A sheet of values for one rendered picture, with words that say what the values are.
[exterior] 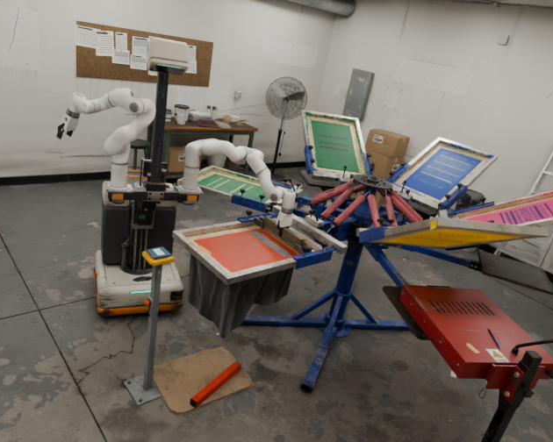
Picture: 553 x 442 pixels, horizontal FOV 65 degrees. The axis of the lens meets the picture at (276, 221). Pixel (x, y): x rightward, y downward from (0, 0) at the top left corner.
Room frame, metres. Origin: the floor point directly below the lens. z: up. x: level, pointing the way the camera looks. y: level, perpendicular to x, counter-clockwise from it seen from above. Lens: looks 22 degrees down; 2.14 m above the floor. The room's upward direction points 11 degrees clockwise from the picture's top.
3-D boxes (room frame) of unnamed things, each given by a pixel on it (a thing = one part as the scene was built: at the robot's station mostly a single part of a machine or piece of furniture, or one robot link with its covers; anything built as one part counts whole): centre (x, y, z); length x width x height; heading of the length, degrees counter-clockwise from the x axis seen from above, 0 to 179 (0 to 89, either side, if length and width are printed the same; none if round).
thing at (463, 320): (1.76, -1.00, 1.06); 0.61 x 0.46 x 0.12; 14
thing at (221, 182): (3.38, 0.23, 1.05); 1.08 x 0.61 x 0.23; 74
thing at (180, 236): (2.40, 0.11, 0.97); 0.79 x 0.58 x 0.04; 134
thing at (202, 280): (2.19, 0.32, 0.74); 0.45 x 0.03 x 0.43; 44
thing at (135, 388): (2.09, 0.60, 0.48); 0.22 x 0.22 x 0.96; 44
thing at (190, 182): (2.71, 0.61, 1.21); 0.16 x 0.13 x 0.15; 27
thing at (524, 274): (2.96, -1.29, 0.91); 1.34 x 0.40 x 0.08; 74
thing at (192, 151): (2.70, 0.60, 1.37); 0.13 x 0.10 x 0.16; 167
